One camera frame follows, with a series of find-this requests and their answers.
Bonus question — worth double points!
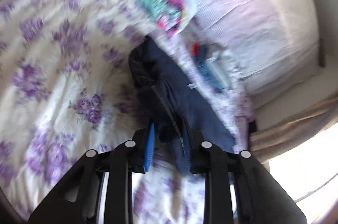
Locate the dark navy pants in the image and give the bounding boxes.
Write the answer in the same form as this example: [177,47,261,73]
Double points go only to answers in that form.
[128,36,236,175]

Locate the beige striped curtain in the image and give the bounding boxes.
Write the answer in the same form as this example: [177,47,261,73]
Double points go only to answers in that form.
[250,93,337,163]

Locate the blue folded jeans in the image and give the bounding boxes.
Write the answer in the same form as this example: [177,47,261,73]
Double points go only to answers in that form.
[194,44,225,93]

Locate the grey folded garment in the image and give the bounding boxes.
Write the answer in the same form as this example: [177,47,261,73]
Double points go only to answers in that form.
[206,44,241,90]

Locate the red folded garment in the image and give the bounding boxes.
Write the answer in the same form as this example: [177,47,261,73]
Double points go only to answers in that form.
[192,44,200,57]

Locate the purple floral bedspread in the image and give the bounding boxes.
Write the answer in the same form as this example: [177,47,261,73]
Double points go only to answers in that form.
[1,0,252,220]

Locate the lilac lace headboard cover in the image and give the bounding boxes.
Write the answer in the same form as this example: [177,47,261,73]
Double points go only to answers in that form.
[196,0,319,95]

